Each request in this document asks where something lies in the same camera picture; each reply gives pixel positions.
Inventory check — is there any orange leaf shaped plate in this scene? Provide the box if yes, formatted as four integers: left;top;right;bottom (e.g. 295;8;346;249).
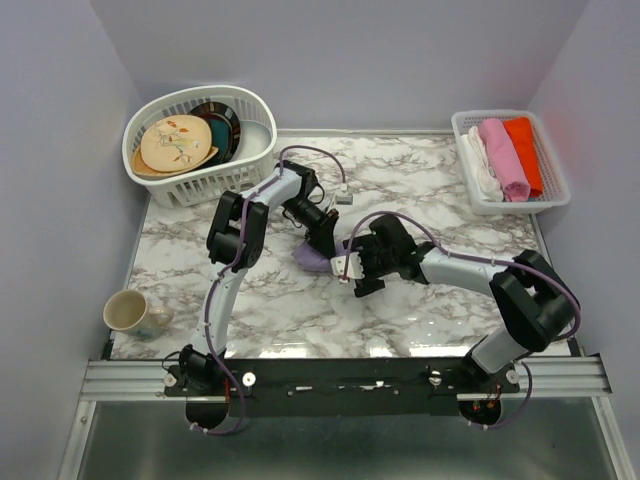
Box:
130;146;219;180

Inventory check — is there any white rolled t shirt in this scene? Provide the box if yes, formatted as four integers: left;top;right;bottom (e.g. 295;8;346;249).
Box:
460;126;504;202

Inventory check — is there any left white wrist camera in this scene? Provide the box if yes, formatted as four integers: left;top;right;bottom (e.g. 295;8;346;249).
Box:
327;183;353;211

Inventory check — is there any beige floral plate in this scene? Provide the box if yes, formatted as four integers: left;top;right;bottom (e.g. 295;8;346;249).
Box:
140;115;213;173

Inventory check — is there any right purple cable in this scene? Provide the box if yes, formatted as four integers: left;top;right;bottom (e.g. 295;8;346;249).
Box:
339;211;582;430

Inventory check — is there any purple t shirt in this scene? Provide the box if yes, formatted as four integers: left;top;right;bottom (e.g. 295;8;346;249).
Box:
291;241;333;274

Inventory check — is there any orange rolled t shirt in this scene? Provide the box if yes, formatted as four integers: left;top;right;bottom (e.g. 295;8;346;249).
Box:
503;117;544;199

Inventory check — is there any dark teal plate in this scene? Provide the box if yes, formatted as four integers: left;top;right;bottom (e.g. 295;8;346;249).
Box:
209;116;240;165

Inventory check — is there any beige cup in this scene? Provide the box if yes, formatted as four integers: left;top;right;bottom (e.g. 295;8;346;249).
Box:
103;290;174;341

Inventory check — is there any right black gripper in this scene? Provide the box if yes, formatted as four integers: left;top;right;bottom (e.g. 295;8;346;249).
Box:
343;234;397;298

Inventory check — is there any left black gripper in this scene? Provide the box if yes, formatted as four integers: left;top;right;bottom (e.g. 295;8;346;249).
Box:
281;197;338;260

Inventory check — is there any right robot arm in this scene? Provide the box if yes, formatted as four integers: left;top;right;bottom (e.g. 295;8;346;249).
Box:
331;211;581;392

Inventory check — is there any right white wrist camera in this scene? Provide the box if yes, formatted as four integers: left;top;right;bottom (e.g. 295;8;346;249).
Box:
330;252;365;284

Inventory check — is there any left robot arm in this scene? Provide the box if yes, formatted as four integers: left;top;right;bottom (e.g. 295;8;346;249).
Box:
179;161;338;395

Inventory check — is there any pink rolled t shirt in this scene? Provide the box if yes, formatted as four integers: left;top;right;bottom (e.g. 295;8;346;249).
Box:
478;118;530;202

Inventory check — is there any aluminium rail frame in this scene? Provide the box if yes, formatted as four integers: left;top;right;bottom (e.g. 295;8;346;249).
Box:
82;352;614;402

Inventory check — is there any white oval dish basket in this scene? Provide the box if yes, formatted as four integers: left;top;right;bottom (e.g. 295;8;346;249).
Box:
121;85;277;208

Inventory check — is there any black rimmed plate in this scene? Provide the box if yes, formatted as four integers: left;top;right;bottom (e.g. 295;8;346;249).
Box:
189;101;241;143

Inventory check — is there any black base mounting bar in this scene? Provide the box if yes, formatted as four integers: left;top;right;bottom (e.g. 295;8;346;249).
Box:
164;357;520;417

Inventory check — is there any white rectangular tray basket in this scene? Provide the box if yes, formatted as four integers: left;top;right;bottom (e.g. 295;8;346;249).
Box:
451;110;571;215

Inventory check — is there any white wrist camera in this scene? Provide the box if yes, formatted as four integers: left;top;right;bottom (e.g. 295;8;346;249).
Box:
327;183;353;211
330;252;365;284

